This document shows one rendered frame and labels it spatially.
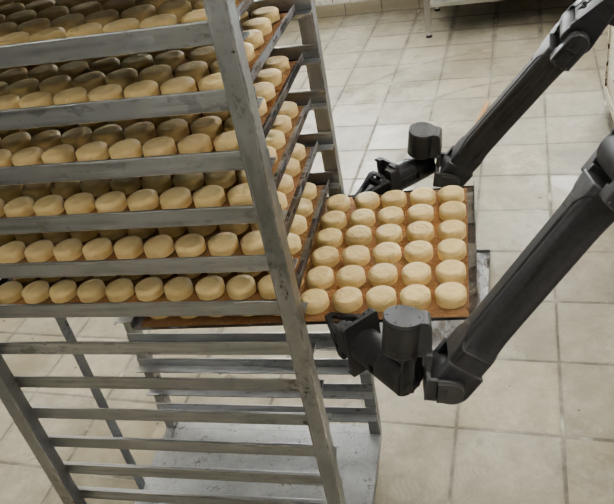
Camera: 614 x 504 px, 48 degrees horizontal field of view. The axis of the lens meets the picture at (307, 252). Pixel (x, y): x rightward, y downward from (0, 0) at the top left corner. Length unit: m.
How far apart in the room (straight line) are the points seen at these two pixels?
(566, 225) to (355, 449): 1.17
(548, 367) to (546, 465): 0.38
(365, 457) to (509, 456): 0.43
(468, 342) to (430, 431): 1.19
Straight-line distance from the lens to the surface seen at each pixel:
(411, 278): 1.16
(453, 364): 0.99
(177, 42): 0.93
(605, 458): 2.13
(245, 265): 1.08
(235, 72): 0.88
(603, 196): 0.88
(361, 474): 1.89
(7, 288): 1.40
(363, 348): 1.05
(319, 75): 1.35
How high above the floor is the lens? 1.65
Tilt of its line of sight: 34 degrees down
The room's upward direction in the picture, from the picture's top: 12 degrees counter-clockwise
